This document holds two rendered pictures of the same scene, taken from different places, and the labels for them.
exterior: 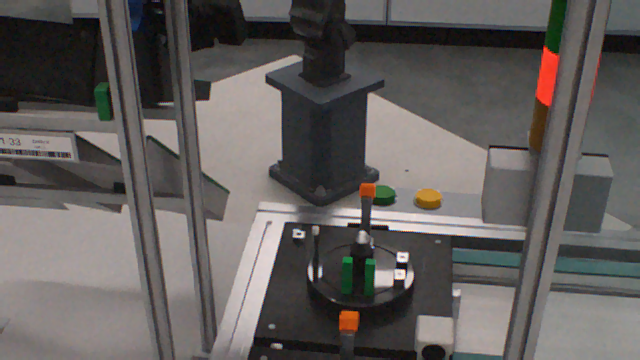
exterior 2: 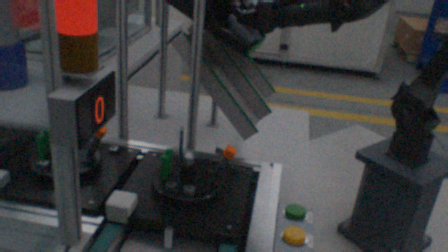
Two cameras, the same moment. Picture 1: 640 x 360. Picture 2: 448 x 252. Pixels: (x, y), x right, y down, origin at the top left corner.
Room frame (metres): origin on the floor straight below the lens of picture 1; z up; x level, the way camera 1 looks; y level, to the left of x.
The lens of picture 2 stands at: (0.89, -0.80, 1.47)
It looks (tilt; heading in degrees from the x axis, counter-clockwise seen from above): 26 degrees down; 90
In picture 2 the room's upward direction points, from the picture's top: 6 degrees clockwise
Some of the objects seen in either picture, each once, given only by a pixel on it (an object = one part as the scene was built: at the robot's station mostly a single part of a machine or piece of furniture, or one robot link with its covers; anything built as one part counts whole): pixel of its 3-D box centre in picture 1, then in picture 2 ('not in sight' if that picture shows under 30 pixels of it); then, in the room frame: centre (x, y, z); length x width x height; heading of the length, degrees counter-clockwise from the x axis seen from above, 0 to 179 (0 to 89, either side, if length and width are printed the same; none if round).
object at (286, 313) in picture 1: (360, 287); (187, 191); (0.83, -0.06, 0.96); 0.24 x 0.24 x 0.02; 83
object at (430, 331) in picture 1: (433, 340); (121, 207); (0.72, -0.14, 0.97); 0.05 x 0.05 x 0.04; 83
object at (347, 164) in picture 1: (324, 128); (394, 199); (1.26, -0.02, 0.96); 0.15 x 0.15 x 0.20; 40
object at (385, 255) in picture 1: (360, 276); (187, 182); (0.83, -0.06, 0.98); 0.14 x 0.14 x 0.02
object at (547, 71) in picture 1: (567, 74); (76, 11); (0.69, -0.23, 1.33); 0.05 x 0.05 x 0.05
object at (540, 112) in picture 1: (558, 122); (78, 49); (0.69, -0.23, 1.28); 0.05 x 0.05 x 0.05
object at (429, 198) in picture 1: (428, 200); (294, 237); (1.03, -0.17, 0.96); 0.04 x 0.04 x 0.02
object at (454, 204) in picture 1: (426, 217); (291, 250); (1.03, -0.17, 0.93); 0.21 x 0.07 x 0.06; 83
